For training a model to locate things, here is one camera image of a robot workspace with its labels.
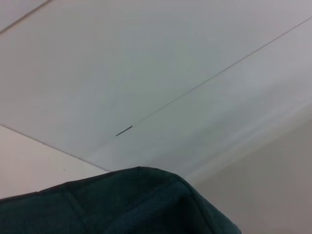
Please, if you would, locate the dark teal insulated lunch bag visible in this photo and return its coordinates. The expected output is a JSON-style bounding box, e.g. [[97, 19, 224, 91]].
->
[[0, 166, 241, 234]]

